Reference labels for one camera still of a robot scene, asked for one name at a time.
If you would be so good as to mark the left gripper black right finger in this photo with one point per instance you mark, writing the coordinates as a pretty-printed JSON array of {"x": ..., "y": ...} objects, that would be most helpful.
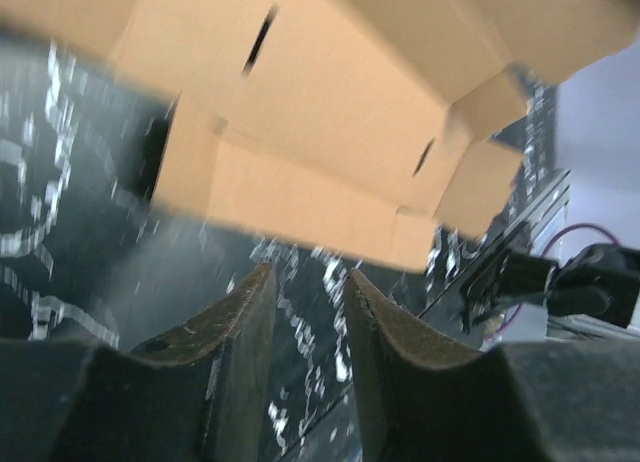
[{"x": 424, "y": 396}]

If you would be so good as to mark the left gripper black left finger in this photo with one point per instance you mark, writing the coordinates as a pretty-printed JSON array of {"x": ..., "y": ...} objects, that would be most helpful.
[{"x": 194, "y": 393}]

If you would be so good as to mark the cardboard box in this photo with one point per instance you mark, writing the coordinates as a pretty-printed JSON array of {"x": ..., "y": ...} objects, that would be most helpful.
[{"x": 354, "y": 125}]

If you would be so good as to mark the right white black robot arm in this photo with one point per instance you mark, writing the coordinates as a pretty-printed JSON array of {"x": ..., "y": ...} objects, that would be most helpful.
[{"x": 602, "y": 282}]

